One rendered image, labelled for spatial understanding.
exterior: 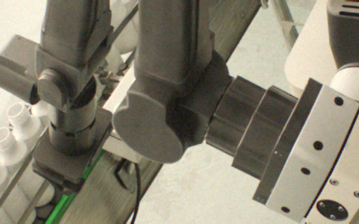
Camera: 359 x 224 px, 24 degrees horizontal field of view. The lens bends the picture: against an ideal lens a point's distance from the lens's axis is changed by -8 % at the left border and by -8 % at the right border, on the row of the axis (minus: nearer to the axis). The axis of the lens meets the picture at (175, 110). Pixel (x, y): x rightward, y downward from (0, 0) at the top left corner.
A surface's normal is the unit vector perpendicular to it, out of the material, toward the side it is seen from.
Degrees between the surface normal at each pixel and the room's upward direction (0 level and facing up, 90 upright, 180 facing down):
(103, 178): 90
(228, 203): 0
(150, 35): 86
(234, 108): 38
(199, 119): 89
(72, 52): 91
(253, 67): 0
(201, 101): 30
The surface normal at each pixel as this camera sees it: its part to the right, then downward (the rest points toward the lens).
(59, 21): -0.48, 0.59
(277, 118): 0.03, -0.39
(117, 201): 0.82, 0.11
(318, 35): -0.34, -0.68
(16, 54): 0.04, -0.58
